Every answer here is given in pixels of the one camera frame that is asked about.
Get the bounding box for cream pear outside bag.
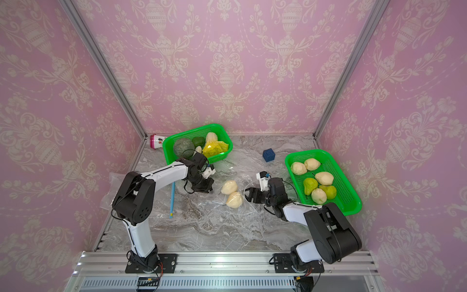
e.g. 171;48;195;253
291;162;308;176

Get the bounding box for green pear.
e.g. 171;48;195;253
303;178;319;196

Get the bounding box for cream pear from bag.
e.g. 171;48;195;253
314;172;334;186

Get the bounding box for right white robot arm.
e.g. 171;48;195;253
244;177;362;275

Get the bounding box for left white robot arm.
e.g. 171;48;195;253
111;152;215;274

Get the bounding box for yellow-green lettuce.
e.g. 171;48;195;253
203;141;229;158

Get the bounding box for dark green melon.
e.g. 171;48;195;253
173;138;196;159

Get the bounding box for blue cube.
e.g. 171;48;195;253
262;148;276;163

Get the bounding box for green basket with produce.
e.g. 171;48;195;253
162;124;233;164

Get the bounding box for pink white bottle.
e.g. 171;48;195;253
148;135;167;149

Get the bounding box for empty green basket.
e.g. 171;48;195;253
285;149;362;216

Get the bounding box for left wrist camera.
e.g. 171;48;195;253
202;164;216;179

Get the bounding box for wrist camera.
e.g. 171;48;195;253
256;171;271;192
202;164;216;179

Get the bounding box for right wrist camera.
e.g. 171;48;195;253
256;171;271;192

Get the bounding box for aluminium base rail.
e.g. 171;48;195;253
65;251;385;292

